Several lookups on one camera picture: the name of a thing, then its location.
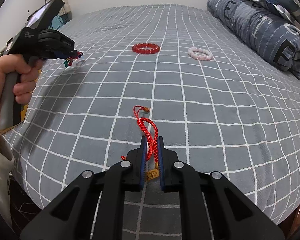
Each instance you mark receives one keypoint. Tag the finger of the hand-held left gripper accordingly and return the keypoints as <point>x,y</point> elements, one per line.
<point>63,55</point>

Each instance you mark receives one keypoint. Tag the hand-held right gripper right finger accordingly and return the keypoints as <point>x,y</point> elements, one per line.
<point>161,160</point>

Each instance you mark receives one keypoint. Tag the blue and orange cardboard box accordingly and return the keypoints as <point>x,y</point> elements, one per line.
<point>23,111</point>

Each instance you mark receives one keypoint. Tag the grey checked pillow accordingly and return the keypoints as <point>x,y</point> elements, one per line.
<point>290,5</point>

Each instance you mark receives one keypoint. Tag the folded blue printed quilt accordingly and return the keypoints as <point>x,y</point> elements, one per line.
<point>260,22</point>

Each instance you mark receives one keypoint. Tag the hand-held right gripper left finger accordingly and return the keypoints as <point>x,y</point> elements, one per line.
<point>143,160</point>

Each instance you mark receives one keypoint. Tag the beige curtain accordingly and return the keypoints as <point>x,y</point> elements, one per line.
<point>65,7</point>

